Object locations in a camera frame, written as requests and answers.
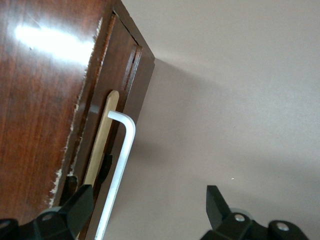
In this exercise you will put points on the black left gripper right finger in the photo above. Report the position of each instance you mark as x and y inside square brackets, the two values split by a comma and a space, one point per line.
[225, 225]

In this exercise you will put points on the light wooden stick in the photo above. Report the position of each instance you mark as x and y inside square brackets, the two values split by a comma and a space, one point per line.
[105, 125]

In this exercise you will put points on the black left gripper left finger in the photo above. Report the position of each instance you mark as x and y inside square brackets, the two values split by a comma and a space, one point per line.
[72, 215]

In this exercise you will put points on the dark brown wooden cabinet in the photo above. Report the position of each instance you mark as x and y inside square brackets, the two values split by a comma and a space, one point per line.
[37, 112]

